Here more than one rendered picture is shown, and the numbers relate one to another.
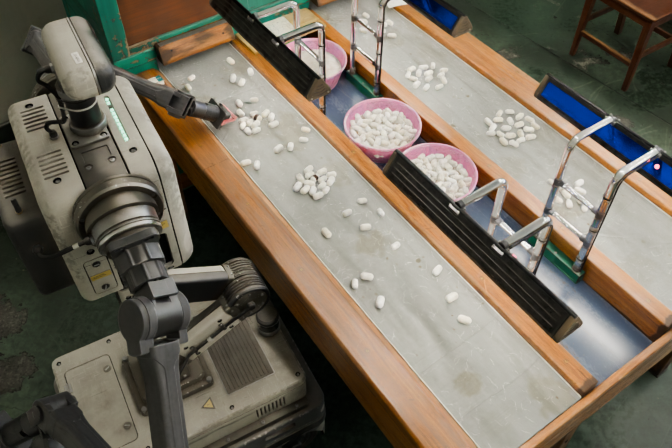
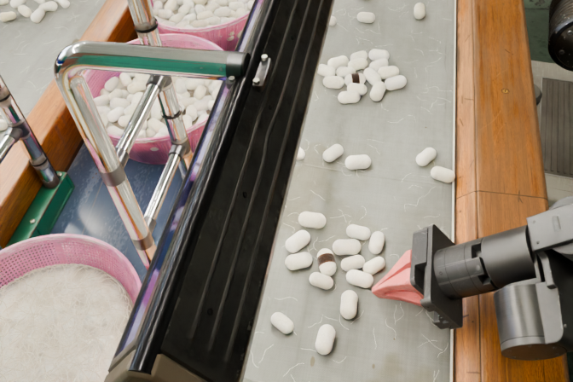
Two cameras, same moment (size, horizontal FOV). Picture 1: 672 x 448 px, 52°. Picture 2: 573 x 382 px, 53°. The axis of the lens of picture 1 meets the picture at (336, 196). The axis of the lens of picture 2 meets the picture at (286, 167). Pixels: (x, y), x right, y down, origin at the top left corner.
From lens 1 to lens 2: 2.37 m
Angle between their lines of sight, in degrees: 74
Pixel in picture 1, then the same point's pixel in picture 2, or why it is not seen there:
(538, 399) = not seen: outside the picture
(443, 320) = not seen: outside the picture
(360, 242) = not seen: outside the picture
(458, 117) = (49, 47)
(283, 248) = (500, 13)
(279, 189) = (423, 102)
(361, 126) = not seen: hidden behind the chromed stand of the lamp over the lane
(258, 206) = (490, 78)
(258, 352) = (548, 101)
